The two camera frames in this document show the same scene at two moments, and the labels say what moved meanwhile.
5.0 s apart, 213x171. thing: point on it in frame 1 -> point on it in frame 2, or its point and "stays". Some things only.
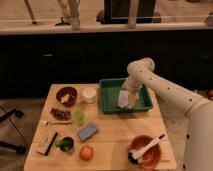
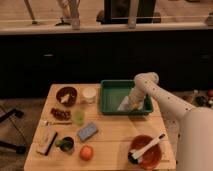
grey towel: [123, 99] -> [126, 106]
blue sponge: [87, 131] stays
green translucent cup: [79, 117] stays
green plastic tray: [109, 90] stays
